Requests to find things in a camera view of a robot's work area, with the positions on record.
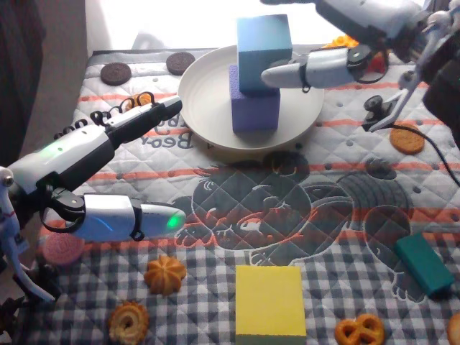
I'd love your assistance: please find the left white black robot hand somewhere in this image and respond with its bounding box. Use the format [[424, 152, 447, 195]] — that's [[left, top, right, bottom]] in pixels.
[[6, 92, 187, 242]]

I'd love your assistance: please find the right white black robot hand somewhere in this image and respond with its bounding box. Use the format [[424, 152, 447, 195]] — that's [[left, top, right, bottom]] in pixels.
[[260, 0, 428, 93]]

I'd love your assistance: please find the blue cube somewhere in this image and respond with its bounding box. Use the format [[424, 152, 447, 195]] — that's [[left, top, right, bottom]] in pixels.
[[236, 14, 294, 97]]

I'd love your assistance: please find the purple cube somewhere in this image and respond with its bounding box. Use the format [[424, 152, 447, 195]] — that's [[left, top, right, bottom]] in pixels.
[[229, 64, 281, 134]]

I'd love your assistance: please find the white round plate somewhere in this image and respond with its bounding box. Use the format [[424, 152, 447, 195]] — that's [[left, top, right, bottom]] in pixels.
[[178, 45, 325, 151]]

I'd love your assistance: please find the orange green red brick toy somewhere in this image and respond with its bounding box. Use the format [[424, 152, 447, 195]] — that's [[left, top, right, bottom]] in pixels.
[[321, 32, 391, 75]]

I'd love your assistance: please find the pink round cookie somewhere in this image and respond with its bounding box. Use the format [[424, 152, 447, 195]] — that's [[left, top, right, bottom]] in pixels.
[[42, 233, 86, 266]]

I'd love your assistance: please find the chocolate sandwich cookie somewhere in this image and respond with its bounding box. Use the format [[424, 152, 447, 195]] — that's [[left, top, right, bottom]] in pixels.
[[99, 63, 132, 86], [165, 51, 196, 76]]

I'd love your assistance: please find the small swirl butter cookie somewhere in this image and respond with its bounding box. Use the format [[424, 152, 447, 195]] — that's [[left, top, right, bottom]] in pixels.
[[124, 92, 156, 111]]

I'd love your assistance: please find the dark grey curtain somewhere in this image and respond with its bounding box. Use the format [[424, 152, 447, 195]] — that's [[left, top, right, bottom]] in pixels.
[[0, 0, 47, 155]]

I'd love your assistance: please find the round orange biscuit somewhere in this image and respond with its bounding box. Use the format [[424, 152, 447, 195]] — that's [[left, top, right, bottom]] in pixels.
[[389, 123, 426, 155]]

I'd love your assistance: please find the flower-shaped butter cookie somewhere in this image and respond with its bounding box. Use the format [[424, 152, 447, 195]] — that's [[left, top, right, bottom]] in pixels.
[[143, 254, 187, 296]]

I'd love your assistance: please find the grey quilt with bear print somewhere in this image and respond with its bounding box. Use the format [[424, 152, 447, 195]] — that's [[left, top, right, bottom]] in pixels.
[[14, 41, 460, 345]]

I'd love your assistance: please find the yellow block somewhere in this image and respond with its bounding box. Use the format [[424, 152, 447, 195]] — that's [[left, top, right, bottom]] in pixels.
[[235, 264, 308, 345]]

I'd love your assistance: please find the green block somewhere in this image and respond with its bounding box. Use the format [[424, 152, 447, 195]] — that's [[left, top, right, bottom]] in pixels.
[[393, 232, 456, 298]]

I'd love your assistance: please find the pretzel-shaped cookie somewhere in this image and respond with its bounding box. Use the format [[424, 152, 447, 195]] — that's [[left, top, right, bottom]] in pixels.
[[334, 313, 385, 345]]

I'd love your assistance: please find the pale round cookie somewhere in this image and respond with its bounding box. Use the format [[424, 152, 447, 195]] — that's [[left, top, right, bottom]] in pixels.
[[446, 311, 460, 345]]

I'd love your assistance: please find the black camera cable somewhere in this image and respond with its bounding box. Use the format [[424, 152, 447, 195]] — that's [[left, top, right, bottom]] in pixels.
[[391, 121, 460, 188]]

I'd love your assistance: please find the ring-shaped butter cookie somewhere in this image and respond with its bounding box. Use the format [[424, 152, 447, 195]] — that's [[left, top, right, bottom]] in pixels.
[[108, 300, 150, 344]]

